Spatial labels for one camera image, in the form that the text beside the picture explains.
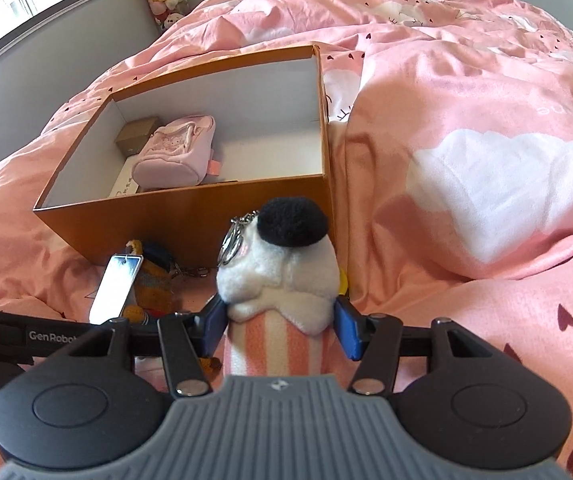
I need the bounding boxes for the small gold box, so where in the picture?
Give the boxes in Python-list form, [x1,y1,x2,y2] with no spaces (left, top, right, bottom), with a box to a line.
[115,115,160,157]

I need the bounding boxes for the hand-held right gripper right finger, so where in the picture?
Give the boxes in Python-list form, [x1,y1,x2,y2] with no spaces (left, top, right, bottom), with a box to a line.
[334,295,500,396]

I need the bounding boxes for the pink mini backpack pouch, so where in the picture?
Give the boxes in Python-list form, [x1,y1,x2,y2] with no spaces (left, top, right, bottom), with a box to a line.
[131,114,222,192]

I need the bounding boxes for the orange blue striped plush keychain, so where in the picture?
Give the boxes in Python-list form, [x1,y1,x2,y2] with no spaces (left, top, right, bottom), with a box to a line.
[120,239,210,328]

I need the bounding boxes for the long white box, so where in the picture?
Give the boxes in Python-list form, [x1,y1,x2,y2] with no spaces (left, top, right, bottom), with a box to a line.
[107,157,143,199]

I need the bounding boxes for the pink printed blanket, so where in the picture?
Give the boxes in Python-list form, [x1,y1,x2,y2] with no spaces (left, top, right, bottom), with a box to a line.
[0,0,573,480]

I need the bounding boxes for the orange cardboard box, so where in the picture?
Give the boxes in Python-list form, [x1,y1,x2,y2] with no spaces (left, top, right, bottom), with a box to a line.
[33,44,338,267]

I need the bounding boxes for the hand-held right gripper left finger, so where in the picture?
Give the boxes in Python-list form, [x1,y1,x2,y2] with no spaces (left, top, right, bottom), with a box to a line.
[64,297,228,397]

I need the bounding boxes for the white plush toy keychain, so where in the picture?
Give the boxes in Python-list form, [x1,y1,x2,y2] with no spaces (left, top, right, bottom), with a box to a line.
[215,197,343,379]

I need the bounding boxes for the window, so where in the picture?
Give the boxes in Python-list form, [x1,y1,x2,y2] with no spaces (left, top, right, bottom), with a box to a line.
[0,0,115,87]

